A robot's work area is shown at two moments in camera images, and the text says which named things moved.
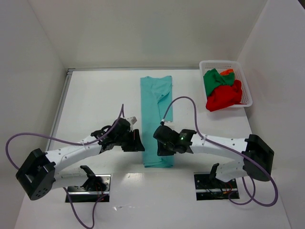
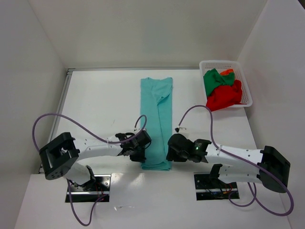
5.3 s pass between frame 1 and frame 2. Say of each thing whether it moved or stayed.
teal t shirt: stayed
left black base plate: stayed
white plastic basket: stayed
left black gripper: moved
